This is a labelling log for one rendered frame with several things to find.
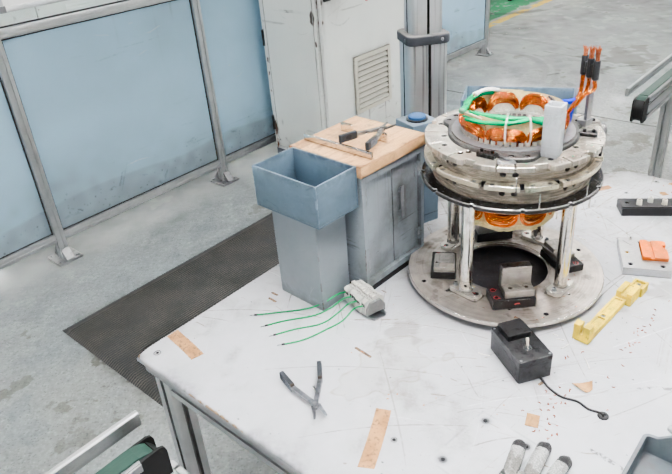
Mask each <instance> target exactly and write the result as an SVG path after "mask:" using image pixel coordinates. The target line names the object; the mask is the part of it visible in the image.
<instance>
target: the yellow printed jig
mask: <svg viewBox="0 0 672 474"><path fill-rule="evenodd" d="M648 285H649V282H646V281H643V280H640V279H637V278H635V279H634V280H633V281H632V282H631V283H630V282H628V281H625V282H624V283H623V284H622V285H621V286H620V287H619V288H618V289H617V290H616V295H615V296H614V297H613V298H612V299H611V300H610V301H609V302H608V303H607V304H606V305H605V306H604V307H603V308H602V309H601V310H600V311H599V312H598V313H597V314H596V315H595V316H594V317H593V319H592V320H591V321H590V322H589V323H587V324H586V325H585V326H584V323H585V321H582V320H580V319H578V320H577V321H576V322H575V323H574V327H573V334H572V338H574V339H575V340H577V341H580V342H582V343H584V344H586V345H588V344H589V343H590V342H591V341H592V340H593V339H594V338H595V337H596V336H597V335H598V333H599V332H600V331H601V330H602V329H603V328H604V327H605V326H606V325H607V324H608V323H609V322H610V320H611V319H612V318H613V317H614V316H615V315H616V314H617V313H618V312H619V311H620V310H621V308H622V307H623V306H624V305H626V306H628V307H630V306H631V305H632V304H633V303H634V302H635V301H636V300H637V299H638V297H640V298H641V297H642V296H643V295H644V294H645V293H646V291H647V290H648Z"/></svg>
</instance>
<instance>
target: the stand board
mask: <svg viewBox="0 0 672 474"><path fill-rule="evenodd" d="M343 122H346V123H350V124H353V130H357V131H362V130H366V129H371V128H375V127H379V126H381V125H383V124H384V123H383V122H379V121H375V120H370V119H366V118H362V117H358V116H354V117H351V118H349V119H347V120H345V121H343ZM384 132H385V133H387V142H386V143H385V142H381V141H378V143H377V144H376V145H375V146H374V147H373V148H371V149H370V150H369V151H370V152H373V159H372V160H370V159H367V158H363V157H360V156H357V155H353V154H350V153H347V152H343V151H340V150H337V149H333V148H330V147H326V146H323V145H320V144H316V143H313V142H310V141H306V140H304V139H303V140H300V141H298V142H296V143H294V144H292V145H290V148H291V147H296V148H299V149H302V150H305V151H309V152H312V153H315V154H318V155H321V156H325V157H328V158H331V159H334V160H337V161H341V162H344V163H347V164H350V165H353V166H356V173H357V178H359V179H363V178H365V177H366V176H368V175H370V174H372V173H374V172H375V171H377V170H379V169H381V168H383V167H385V166H386V165H388V164H390V163H392V162H394V161H395V160H397V159H399V158H401V157H403V156H405V155H406V154H408V153H410V152H412V151H414V150H415V149H417V148H419V147H421V146H423V145H425V144H426V143H425V133H423V132H419V131H415V130H411V129H407V128H403V127H399V126H394V127H392V128H389V129H387V130H385V131H384ZM343 133H346V132H345V131H341V122H340V123H338V124H336V125H334V126H331V127H329V128H327V129H325V130H323V131H320V132H318V133H316V134H314V136H318V137H321V138H325V139H328V140H332V141H335V142H339V138H338V135H340V134H343ZM373 135H374V132H373V133H369V134H364V135H360V136H358V138H357V139H353V140H350V141H347V142H344V143H342V144H346V145H349V146H352V147H356V148H359V149H363V150H365V142H366V141H368V140H369V139H370V138H371V137H372V136H373Z"/></svg>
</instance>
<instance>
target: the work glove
mask: <svg viewBox="0 0 672 474"><path fill-rule="evenodd" d="M525 451H526V444H525V442H524V441H523V440H521V439H516V440H514V441H513V443H512V445H511V448H510V451H509V453H508V456H507V459H506V462H505V465H504V468H503V469H502V470H501V471H500V472H499V474H541V472H542V470H543V468H544V465H545V463H546V461H547V459H548V457H549V455H550V453H551V451H552V447H551V444H550V443H549V442H544V441H540V442H539V443H538V444H537V446H536V448H535V450H534V451H533V453H532V455H531V457H530V459H529V461H528V462H527V464H526V467H525V469H524V471H520V468H521V464H522V461H523V458H524V454H525ZM571 467H572V460H571V458H570V457H569V456H565V455H562V456H560V457H559V458H558V459H557V460H556V461H555V462H554V463H553V464H552V466H551V467H550V468H549V470H548V471H547V473H546V474H566V473H567V472H568V471H569V469H570V468H571Z"/></svg>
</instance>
